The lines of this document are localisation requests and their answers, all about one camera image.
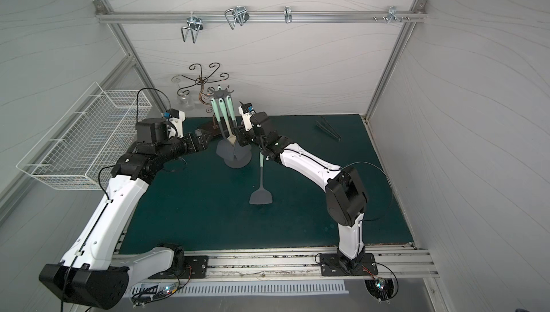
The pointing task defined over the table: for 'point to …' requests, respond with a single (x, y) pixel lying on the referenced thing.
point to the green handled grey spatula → (261, 196)
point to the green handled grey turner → (223, 149)
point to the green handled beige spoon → (230, 138)
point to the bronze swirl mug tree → (205, 90)
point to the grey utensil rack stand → (239, 155)
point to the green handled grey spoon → (231, 109)
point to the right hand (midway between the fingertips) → (236, 125)
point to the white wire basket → (82, 152)
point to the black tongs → (329, 129)
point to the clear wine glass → (185, 99)
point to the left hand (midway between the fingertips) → (202, 136)
